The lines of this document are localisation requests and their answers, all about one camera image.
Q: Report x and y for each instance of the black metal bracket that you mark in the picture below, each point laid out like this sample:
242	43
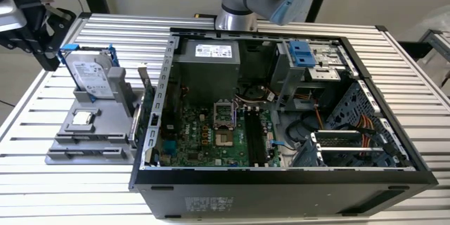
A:
414	49

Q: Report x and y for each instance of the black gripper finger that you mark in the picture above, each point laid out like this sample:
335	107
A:
63	32
20	41

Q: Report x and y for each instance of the metal optical drive cage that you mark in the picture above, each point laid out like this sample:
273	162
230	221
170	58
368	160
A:
285	77

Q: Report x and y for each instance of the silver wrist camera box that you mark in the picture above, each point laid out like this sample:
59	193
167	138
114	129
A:
11	11

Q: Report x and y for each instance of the silver hard disk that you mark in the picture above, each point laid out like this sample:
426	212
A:
90	74

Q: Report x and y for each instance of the black open PC case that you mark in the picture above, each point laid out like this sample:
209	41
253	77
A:
246	196

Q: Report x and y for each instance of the blue plastic drive latch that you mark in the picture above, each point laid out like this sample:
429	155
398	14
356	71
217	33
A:
301	53

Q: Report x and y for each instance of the RAM stick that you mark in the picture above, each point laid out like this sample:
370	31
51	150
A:
87	153
90	138

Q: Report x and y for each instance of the green graphics card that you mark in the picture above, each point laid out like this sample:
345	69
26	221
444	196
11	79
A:
147	90

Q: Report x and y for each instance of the green motherboard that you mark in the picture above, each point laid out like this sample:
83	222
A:
197	143

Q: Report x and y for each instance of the metal disk bay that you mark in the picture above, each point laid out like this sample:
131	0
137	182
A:
337	136

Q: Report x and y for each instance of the silver CPU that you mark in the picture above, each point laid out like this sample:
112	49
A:
82	118

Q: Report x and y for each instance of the CPU socket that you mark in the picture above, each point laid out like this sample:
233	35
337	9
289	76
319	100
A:
225	138

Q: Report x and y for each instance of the small yellow black plug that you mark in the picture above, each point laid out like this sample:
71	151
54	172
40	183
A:
199	15

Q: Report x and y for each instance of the grey power supply unit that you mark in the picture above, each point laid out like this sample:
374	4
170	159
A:
207	77

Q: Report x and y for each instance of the grey parts rack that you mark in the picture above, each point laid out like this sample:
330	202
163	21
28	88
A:
108	125

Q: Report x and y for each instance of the metal frame side table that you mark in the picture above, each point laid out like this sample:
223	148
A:
440	40

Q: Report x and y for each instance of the blue disk carrier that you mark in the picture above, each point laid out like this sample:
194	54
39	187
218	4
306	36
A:
70	47

